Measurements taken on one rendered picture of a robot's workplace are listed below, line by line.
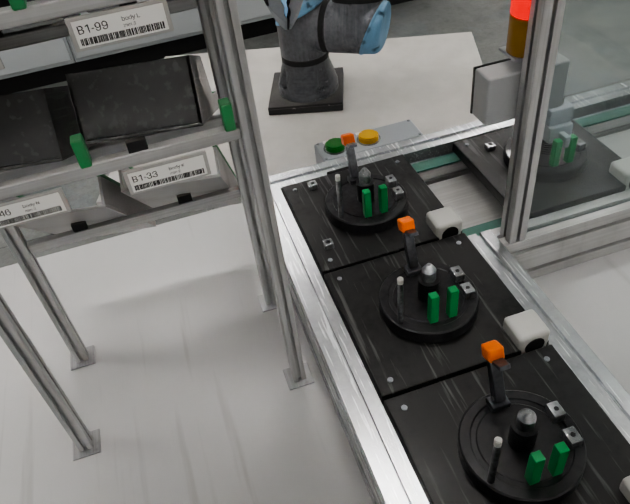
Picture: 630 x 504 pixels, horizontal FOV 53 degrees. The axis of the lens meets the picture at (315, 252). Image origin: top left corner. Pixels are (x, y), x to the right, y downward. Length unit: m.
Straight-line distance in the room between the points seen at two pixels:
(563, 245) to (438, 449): 0.47
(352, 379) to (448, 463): 0.17
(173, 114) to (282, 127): 0.85
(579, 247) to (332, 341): 0.47
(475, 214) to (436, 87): 0.57
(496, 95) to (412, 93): 0.75
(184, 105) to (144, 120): 0.05
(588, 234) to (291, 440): 0.59
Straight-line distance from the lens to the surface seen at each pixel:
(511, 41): 0.88
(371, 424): 0.82
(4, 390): 1.14
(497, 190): 1.12
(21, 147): 0.72
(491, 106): 0.90
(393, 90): 1.65
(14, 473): 1.04
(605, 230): 1.15
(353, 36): 1.48
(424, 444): 0.79
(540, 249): 1.08
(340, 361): 0.87
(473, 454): 0.76
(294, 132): 1.51
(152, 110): 0.71
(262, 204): 0.73
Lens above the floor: 1.65
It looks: 43 degrees down
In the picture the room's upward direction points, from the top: 8 degrees counter-clockwise
